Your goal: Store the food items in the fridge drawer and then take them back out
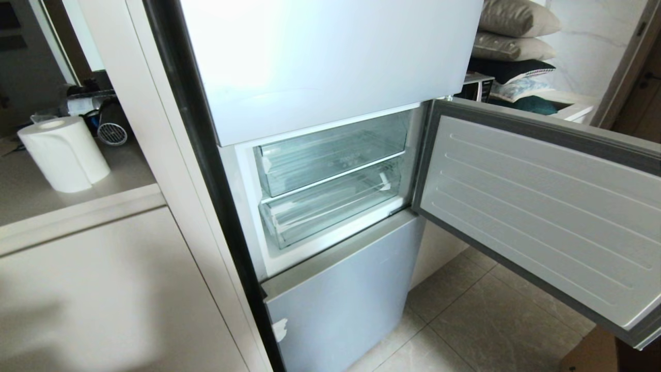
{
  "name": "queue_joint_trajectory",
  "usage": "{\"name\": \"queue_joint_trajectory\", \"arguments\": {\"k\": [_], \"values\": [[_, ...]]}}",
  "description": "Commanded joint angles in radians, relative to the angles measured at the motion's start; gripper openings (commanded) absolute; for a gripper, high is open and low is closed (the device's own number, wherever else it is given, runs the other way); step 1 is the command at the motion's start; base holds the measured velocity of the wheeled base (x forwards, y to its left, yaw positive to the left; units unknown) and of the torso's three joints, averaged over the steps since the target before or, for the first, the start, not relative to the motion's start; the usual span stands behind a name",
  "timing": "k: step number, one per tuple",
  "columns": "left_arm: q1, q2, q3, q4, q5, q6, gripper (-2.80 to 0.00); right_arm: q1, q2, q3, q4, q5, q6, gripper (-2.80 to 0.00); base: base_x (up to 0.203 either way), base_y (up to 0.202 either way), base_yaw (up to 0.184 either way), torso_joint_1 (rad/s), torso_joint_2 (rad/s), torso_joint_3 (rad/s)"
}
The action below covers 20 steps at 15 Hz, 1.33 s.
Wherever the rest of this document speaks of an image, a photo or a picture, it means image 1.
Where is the closed silver fridge door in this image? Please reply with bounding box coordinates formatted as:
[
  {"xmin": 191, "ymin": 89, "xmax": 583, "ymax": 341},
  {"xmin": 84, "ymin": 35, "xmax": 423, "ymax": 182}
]
[{"xmin": 178, "ymin": 0, "xmax": 485, "ymax": 147}]

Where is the open grey fridge door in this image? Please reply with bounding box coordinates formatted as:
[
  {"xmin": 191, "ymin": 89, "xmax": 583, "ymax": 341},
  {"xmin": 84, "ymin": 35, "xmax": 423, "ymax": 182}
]
[{"xmin": 412, "ymin": 98, "xmax": 661, "ymax": 350}]

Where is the clear fridge drawer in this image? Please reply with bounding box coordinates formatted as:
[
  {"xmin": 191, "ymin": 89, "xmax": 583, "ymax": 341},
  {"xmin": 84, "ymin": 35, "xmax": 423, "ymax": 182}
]
[
  {"xmin": 259, "ymin": 155, "xmax": 404, "ymax": 250},
  {"xmin": 253, "ymin": 110, "xmax": 412, "ymax": 198}
]

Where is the wooden door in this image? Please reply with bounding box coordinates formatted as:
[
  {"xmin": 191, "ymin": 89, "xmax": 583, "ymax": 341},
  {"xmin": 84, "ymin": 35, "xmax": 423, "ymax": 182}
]
[{"xmin": 590, "ymin": 0, "xmax": 661, "ymax": 144}]

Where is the beige kitchen cabinet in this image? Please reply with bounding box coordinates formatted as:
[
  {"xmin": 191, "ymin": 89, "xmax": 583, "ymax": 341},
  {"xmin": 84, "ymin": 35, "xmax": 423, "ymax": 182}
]
[{"xmin": 0, "ymin": 0, "xmax": 273, "ymax": 372}]

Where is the black hair dryer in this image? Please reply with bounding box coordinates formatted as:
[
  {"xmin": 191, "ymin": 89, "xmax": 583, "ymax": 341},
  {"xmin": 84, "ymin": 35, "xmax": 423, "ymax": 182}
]
[{"xmin": 96, "ymin": 98, "xmax": 130, "ymax": 147}]

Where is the stack of pillows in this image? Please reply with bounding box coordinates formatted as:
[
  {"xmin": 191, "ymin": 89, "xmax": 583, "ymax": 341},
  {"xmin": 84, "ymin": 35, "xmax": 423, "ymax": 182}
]
[{"xmin": 467, "ymin": 57, "xmax": 558, "ymax": 115}]

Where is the white side table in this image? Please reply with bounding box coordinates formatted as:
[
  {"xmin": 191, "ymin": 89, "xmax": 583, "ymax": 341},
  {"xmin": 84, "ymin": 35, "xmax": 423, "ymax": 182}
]
[{"xmin": 537, "ymin": 90, "xmax": 600, "ymax": 125}]

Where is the silver freezer door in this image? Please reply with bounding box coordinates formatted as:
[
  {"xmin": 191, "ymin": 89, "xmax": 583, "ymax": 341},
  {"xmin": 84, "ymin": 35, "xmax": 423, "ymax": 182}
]
[{"xmin": 262, "ymin": 209, "xmax": 427, "ymax": 372}]

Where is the grey pillow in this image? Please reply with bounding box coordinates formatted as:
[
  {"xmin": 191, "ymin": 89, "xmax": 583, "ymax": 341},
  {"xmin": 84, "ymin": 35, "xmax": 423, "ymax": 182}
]
[
  {"xmin": 471, "ymin": 31, "xmax": 557, "ymax": 62},
  {"xmin": 479, "ymin": 0, "xmax": 562, "ymax": 38}
]

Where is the brown cardboard box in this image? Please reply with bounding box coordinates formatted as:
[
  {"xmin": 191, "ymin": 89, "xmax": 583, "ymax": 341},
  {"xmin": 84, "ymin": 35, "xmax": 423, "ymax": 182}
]
[{"xmin": 559, "ymin": 325, "xmax": 661, "ymax": 372}]

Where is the silver refrigerator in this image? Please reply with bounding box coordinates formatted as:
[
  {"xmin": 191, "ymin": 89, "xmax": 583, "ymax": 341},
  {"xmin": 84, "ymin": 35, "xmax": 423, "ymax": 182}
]
[{"xmin": 143, "ymin": 0, "xmax": 486, "ymax": 372}]

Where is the white paper towel roll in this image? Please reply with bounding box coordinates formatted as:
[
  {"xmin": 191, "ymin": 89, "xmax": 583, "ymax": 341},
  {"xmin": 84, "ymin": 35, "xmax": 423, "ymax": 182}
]
[{"xmin": 17, "ymin": 116, "xmax": 111, "ymax": 194}]

